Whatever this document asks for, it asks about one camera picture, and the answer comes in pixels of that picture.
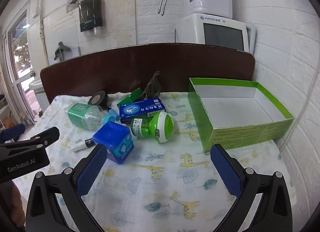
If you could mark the dark wooden headboard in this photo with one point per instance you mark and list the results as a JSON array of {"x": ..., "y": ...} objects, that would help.
[{"x": 105, "y": 72}]

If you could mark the black tape roll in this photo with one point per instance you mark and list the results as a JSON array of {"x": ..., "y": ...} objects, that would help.
[{"x": 96, "y": 99}]

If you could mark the small white black tube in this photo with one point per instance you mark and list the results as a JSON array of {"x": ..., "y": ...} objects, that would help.
[{"x": 80, "y": 146}]

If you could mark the green white mosquito repellent plug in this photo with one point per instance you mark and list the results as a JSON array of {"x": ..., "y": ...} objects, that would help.
[{"x": 162, "y": 125}]

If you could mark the small green carton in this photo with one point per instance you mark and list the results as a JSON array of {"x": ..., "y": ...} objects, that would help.
[{"x": 133, "y": 95}]

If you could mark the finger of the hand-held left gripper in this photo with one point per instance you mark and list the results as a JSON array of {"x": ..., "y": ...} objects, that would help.
[
  {"x": 13, "y": 132},
  {"x": 47, "y": 134}
]

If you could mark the person's left hand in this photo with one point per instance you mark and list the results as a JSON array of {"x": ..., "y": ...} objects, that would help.
[{"x": 11, "y": 202}]

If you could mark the blue square plastic container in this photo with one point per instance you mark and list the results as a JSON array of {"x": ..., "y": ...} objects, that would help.
[{"x": 112, "y": 137}]

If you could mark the glass door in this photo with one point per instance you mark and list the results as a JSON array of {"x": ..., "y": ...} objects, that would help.
[{"x": 21, "y": 54}]

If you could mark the light blue cylinder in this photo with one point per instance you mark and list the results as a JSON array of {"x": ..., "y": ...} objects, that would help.
[{"x": 115, "y": 114}]

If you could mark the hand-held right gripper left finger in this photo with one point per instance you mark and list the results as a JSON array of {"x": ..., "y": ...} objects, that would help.
[{"x": 91, "y": 169}]

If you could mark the blue medicine carton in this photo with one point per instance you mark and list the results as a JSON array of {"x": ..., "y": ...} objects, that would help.
[{"x": 140, "y": 110}]

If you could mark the green label water bottle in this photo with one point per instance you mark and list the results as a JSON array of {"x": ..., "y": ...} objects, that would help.
[{"x": 80, "y": 114}]

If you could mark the dark claw hair clip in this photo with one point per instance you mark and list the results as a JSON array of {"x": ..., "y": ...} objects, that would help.
[{"x": 153, "y": 86}]

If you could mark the dark paper cup dispenser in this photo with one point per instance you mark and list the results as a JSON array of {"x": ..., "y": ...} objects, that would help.
[{"x": 90, "y": 13}]

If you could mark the grey wall faucet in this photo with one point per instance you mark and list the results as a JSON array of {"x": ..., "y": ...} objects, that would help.
[{"x": 61, "y": 48}]

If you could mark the green cardboard box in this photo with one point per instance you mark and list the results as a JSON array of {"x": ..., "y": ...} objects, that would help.
[{"x": 240, "y": 132}]

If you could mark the white wall pipe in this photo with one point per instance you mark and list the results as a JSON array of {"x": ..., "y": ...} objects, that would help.
[{"x": 42, "y": 22}]

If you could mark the white sink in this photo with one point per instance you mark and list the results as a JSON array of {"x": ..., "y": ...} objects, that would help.
[{"x": 36, "y": 86}]

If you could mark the giraffe printed blanket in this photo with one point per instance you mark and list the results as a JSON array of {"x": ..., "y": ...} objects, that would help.
[{"x": 160, "y": 187}]

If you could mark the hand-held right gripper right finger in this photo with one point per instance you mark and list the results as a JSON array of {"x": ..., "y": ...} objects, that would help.
[{"x": 226, "y": 172}]

